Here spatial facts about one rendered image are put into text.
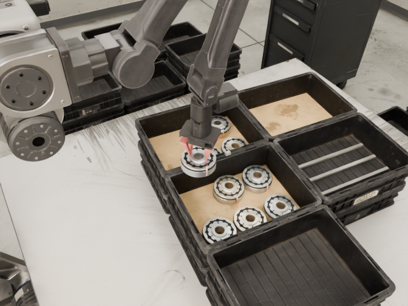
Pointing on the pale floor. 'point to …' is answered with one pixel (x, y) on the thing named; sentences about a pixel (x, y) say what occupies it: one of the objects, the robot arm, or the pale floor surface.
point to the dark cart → (320, 35)
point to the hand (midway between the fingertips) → (198, 155)
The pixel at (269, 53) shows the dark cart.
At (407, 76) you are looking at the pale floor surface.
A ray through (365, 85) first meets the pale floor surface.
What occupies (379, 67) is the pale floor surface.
